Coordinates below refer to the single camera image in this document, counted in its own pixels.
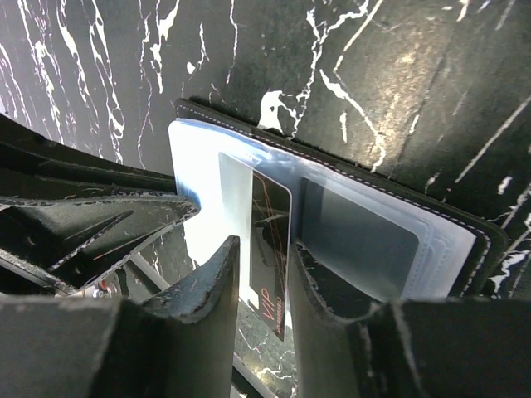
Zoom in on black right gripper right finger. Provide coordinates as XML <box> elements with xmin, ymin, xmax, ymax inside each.
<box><xmin>288</xmin><ymin>243</ymin><xmax>530</xmax><ymax>397</ymax></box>

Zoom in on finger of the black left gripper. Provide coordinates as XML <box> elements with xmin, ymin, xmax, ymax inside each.
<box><xmin>1</xmin><ymin>195</ymin><xmax>198</xmax><ymax>290</ymax></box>
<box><xmin>1</xmin><ymin>115</ymin><xmax>176</xmax><ymax>193</ymax></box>

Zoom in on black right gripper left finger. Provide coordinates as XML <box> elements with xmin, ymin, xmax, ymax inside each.
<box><xmin>1</xmin><ymin>235</ymin><xmax>240</xmax><ymax>397</ymax></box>

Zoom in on black leather card holder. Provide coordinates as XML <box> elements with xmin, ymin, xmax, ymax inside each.
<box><xmin>168</xmin><ymin>99</ymin><xmax>508</xmax><ymax>301</ymax></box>

